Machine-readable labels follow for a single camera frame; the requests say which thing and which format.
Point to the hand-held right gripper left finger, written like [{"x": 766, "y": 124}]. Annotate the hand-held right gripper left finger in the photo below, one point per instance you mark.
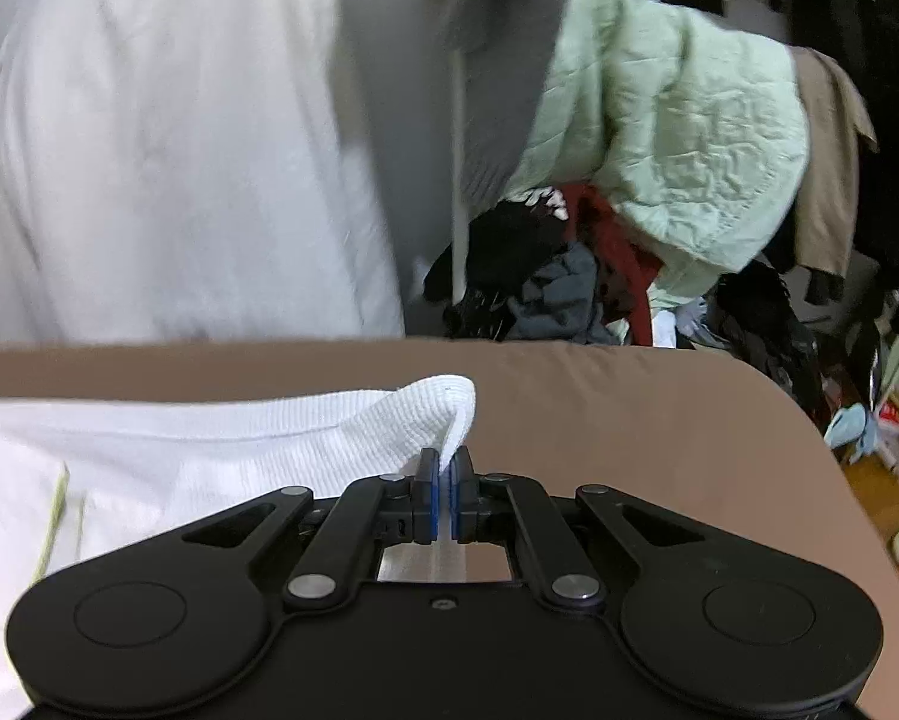
[{"x": 437, "y": 499}]

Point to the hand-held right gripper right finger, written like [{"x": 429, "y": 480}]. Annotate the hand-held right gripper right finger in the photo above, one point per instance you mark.
[{"x": 457, "y": 499}]

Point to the white garment with monster print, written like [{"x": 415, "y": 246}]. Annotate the white garment with monster print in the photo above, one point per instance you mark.
[{"x": 194, "y": 450}]

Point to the dark blue-grey garment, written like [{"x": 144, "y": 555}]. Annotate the dark blue-grey garment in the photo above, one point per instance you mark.
[{"x": 562, "y": 292}]

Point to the black garment with white print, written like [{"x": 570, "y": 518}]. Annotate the black garment with white print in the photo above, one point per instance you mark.
[{"x": 517, "y": 232}]

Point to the red garment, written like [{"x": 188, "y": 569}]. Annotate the red garment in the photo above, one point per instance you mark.
[{"x": 621, "y": 255}]

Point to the black lace garment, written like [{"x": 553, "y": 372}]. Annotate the black lace garment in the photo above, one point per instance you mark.
[{"x": 771, "y": 330}]

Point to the light blue cloth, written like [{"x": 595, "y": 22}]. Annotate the light blue cloth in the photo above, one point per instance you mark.
[{"x": 854, "y": 431}]

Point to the white hanging cloth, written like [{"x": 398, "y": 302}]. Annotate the white hanging cloth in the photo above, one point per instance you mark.
[{"x": 179, "y": 165}]

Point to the light green quilted jacket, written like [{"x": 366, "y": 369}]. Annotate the light green quilted jacket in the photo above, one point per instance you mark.
[{"x": 681, "y": 127}]

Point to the grey hanging garment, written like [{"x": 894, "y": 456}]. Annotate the grey hanging garment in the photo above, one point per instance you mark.
[{"x": 509, "y": 52}]

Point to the tan hanging garment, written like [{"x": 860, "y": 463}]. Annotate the tan hanging garment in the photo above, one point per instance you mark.
[{"x": 831, "y": 165}]

